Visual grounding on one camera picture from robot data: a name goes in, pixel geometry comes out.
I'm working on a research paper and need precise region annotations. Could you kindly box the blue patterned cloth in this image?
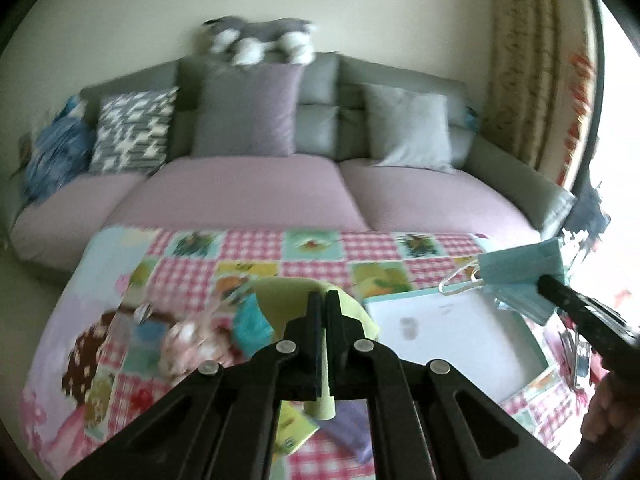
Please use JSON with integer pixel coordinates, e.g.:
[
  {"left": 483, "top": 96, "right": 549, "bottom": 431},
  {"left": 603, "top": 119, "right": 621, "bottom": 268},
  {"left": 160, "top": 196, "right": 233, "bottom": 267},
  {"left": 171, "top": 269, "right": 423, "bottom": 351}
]
[{"left": 22, "top": 97, "right": 96, "bottom": 206}]

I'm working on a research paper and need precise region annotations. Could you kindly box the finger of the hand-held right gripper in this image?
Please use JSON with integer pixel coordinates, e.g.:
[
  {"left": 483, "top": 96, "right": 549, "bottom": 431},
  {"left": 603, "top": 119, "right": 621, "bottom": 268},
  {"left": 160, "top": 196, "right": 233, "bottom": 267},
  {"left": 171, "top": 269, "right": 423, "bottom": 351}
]
[{"left": 536, "top": 274, "right": 640, "bottom": 361}]

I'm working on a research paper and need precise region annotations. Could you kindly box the black metal rack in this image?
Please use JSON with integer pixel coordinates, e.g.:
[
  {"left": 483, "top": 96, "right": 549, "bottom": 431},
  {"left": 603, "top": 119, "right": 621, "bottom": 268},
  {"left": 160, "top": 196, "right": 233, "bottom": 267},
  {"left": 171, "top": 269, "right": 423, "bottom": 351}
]
[{"left": 562, "top": 180, "right": 612, "bottom": 261}]

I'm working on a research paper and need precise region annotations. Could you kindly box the purple pillow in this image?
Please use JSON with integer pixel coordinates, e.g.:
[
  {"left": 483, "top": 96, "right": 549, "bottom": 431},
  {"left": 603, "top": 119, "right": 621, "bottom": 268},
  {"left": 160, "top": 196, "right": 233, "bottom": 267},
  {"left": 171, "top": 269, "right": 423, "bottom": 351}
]
[{"left": 190, "top": 62, "right": 306, "bottom": 158}]

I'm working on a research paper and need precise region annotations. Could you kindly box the pink white fluffy cloth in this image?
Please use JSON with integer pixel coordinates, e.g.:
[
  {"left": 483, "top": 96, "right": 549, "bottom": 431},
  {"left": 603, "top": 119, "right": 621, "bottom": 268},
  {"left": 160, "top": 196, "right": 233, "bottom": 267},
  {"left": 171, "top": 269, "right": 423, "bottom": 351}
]
[{"left": 160, "top": 310, "right": 236, "bottom": 376}]

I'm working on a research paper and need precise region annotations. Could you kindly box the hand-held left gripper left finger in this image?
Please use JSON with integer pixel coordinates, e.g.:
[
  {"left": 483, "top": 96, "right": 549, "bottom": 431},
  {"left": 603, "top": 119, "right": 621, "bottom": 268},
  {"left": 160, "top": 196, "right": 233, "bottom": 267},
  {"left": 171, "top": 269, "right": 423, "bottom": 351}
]
[{"left": 60, "top": 291, "right": 326, "bottom": 480}]

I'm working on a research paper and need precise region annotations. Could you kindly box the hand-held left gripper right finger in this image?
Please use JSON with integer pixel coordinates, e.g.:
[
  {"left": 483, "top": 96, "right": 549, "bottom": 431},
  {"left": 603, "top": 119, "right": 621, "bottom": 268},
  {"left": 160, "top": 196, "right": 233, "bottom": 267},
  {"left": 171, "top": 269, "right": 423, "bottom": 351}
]
[{"left": 325, "top": 290, "right": 583, "bottom": 480}]

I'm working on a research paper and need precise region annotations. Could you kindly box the grey sofa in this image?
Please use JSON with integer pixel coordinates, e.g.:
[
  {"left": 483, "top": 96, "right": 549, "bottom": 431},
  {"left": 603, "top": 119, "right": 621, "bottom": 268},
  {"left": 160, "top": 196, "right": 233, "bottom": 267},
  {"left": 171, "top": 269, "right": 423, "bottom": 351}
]
[{"left": 10, "top": 52, "right": 578, "bottom": 276}]

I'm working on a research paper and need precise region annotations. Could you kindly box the purple packet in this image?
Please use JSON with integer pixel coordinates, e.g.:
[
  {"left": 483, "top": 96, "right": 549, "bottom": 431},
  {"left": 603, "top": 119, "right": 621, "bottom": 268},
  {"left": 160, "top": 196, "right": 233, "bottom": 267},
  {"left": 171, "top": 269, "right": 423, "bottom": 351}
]
[{"left": 320, "top": 400, "right": 373, "bottom": 463}]

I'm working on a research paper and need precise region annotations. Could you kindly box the teal towel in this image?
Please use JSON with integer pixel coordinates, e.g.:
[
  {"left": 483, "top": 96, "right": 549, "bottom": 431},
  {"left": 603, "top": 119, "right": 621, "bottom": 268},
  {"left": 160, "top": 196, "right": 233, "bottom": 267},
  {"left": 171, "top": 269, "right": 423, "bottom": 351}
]
[{"left": 234, "top": 294, "right": 277, "bottom": 353}]

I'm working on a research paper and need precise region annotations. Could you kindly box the pink checkered printed tablecloth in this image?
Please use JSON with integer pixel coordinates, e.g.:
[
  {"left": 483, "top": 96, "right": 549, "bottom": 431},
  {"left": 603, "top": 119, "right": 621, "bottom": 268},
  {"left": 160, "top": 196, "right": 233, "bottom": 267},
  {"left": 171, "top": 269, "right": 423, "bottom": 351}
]
[{"left": 20, "top": 227, "right": 601, "bottom": 480}]

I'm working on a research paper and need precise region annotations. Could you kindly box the blue face mask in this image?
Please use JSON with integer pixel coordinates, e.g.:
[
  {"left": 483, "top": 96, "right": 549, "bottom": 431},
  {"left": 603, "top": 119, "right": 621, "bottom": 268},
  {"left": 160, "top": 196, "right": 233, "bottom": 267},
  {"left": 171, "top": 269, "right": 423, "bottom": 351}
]
[{"left": 439, "top": 237, "right": 568, "bottom": 326}]

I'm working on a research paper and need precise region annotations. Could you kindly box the grey white plush dog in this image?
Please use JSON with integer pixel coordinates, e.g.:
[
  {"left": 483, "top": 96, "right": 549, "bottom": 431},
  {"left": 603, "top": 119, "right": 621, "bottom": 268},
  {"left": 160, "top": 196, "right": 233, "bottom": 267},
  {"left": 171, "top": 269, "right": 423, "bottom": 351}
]
[{"left": 202, "top": 16, "right": 317, "bottom": 67}]

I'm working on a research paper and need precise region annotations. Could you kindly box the person's right hand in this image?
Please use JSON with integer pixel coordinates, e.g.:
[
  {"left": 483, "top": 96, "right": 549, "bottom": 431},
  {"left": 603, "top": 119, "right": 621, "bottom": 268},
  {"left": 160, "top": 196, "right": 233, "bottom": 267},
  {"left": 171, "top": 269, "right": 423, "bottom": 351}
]
[{"left": 570, "top": 372, "right": 640, "bottom": 468}]

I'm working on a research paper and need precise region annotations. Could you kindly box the beige patterned curtain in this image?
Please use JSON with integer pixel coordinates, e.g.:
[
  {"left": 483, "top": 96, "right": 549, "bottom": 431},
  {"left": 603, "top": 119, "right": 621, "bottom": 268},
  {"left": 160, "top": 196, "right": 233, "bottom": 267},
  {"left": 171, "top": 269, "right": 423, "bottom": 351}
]
[{"left": 480, "top": 0, "right": 598, "bottom": 186}]

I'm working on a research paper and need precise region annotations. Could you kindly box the green yellow packet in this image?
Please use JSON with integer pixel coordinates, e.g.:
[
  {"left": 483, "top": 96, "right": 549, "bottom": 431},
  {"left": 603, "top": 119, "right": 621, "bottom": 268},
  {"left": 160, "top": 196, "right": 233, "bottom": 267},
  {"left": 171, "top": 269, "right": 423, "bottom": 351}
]
[{"left": 272, "top": 402, "right": 321, "bottom": 456}]

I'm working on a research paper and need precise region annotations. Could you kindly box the grey white patterned pillow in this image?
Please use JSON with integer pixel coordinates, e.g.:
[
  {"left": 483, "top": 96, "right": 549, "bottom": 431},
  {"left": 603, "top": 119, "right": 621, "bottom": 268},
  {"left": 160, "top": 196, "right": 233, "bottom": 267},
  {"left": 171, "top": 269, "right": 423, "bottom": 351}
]
[{"left": 89, "top": 87, "right": 179, "bottom": 176}]

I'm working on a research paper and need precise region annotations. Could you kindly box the white box with teal rim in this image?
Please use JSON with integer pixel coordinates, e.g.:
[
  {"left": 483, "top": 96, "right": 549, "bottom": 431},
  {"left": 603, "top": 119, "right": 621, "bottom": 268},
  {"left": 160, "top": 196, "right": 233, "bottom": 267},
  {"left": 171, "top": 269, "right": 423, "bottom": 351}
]
[{"left": 361, "top": 282, "right": 551, "bottom": 403}]

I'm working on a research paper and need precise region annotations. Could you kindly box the red hanging ornament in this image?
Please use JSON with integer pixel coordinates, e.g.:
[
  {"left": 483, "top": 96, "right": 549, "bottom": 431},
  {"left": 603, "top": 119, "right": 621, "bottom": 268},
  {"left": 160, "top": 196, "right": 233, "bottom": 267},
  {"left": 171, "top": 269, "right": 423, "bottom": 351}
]
[{"left": 560, "top": 45, "right": 598, "bottom": 186}]

